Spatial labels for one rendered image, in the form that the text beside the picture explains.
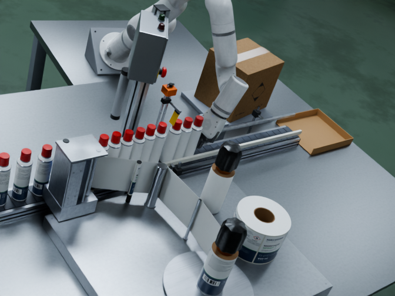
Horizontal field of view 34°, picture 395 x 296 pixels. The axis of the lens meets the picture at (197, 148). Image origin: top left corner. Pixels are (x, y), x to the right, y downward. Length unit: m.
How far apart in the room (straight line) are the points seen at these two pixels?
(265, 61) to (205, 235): 1.14
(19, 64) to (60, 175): 2.60
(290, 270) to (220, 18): 0.95
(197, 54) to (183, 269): 1.65
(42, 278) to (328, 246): 1.13
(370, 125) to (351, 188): 2.43
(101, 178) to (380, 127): 3.48
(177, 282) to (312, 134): 1.36
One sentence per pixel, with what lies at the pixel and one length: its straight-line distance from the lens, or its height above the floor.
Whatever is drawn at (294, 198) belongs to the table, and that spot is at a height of 0.83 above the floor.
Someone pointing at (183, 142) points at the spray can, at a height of 0.99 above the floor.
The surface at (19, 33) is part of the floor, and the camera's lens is 5.05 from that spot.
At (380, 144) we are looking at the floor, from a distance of 5.19.
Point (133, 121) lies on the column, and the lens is 2.52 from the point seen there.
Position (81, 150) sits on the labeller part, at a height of 1.14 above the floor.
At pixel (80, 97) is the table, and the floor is 0.83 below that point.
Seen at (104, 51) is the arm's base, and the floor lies 0.92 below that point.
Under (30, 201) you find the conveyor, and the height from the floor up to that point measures 0.88.
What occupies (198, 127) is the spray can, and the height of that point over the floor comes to 1.05.
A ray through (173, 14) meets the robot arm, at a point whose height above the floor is 1.34.
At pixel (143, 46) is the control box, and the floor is 1.42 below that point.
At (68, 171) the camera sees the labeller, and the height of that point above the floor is 1.10.
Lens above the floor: 2.43
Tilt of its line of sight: 35 degrees down
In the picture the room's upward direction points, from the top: 20 degrees clockwise
